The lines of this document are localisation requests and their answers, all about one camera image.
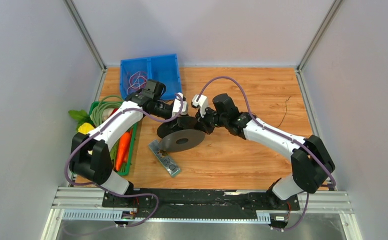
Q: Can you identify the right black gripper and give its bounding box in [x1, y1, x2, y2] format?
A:
[194, 105, 228, 136]

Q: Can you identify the dark grey cable spool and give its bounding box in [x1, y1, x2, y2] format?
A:
[157, 116, 205, 153]

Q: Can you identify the black thin cable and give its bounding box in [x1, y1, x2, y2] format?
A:
[276, 96, 292, 129]

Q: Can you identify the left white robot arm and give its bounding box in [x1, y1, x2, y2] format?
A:
[65, 79, 186, 208]

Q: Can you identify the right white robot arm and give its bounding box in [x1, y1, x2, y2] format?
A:
[191, 93, 335, 210]

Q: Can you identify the grey circuit board strip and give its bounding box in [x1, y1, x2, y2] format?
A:
[148, 139, 181, 178]

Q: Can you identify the orange toy carrot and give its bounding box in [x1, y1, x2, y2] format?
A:
[115, 131, 132, 172]

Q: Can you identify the green vegetable crate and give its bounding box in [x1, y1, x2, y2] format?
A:
[87, 101, 137, 176]

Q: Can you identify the blue divided plastic bin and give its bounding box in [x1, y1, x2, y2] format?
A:
[120, 53, 182, 101]

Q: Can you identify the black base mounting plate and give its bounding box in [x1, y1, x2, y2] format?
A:
[102, 188, 300, 220]

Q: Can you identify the toy napa cabbage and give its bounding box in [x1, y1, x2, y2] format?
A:
[77, 122, 95, 135]

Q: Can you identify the green toy leafy vegetable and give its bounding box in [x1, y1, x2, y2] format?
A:
[68, 109, 92, 130]

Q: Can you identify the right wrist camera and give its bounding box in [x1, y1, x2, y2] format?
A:
[191, 94, 209, 118]

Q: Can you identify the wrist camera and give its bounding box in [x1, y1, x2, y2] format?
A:
[172, 92, 188, 117]
[191, 94, 209, 118]

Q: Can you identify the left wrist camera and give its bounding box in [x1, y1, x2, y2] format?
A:
[172, 92, 188, 117]

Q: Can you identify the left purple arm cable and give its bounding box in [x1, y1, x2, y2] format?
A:
[64, 92, 185, 200]

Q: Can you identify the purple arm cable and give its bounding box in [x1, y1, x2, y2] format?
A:
[197, 76, 337, 190]
[64, 92, 185, 200]

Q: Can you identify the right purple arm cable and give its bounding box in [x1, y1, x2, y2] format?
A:
[197, 76, 337, 190]

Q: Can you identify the red thin cable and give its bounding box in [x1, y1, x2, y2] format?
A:
[127, 71, 150, 97]

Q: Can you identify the white thin cable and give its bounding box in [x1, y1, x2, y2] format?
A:
[127, 71, 150, 97]

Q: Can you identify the aluminium frame rail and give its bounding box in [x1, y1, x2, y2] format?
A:
[41, 187, 362, 240]

